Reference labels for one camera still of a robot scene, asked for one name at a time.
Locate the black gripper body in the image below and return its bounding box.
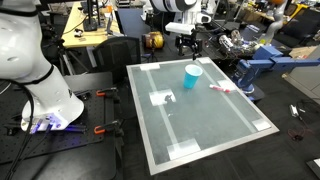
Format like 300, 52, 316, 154
174, 32, 204, 52

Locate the blue plastic cup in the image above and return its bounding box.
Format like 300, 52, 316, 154
182, 63, 204, 90

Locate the gold round object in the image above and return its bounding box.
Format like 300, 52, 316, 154
142, 31, 166, 51

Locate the metallic machine assembly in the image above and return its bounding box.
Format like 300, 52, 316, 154
217, 29, 256, 57

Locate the pink white marker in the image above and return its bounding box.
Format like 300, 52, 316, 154
208, 83, 232, 94

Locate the black mesh chair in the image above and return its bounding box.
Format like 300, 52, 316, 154
91, 35, 142, 85

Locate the wooden desk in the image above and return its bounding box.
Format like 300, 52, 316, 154
61, 1, 122, 50

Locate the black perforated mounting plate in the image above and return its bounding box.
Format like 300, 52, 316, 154
0, 71, 118, 165

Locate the white power adapter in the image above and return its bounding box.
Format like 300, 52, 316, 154
289, 104, 300, 119

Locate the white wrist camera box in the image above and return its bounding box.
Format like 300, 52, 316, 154
165, 21, 196, 36

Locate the orange handled black clamp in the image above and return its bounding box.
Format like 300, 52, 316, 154
93, 119, 125, 138
95, 86, 122, 103

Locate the red floor cable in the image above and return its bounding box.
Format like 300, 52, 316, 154
287, 127, 315, 142

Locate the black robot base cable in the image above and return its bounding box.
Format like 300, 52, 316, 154
4, 79, 36, 180

